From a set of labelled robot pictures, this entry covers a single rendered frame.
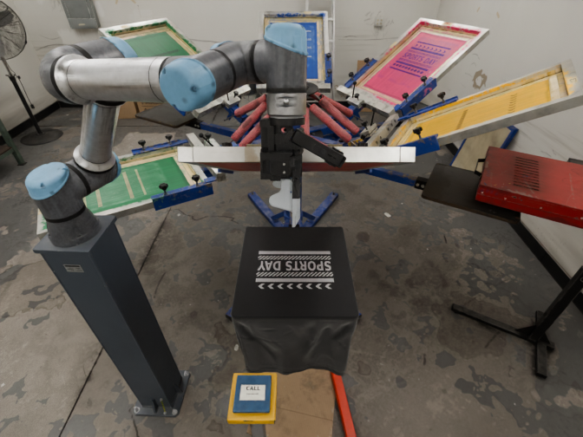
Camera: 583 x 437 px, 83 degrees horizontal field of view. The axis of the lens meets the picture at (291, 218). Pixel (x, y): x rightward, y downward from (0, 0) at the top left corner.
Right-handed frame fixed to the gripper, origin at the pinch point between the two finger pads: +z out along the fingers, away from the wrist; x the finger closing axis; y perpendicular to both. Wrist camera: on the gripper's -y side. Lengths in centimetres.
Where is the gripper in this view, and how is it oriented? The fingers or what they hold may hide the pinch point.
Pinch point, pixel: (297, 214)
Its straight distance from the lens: 70.2
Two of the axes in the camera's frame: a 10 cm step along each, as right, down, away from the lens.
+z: 0.0, 9.3, 3.7
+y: -10.0, 0.0, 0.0
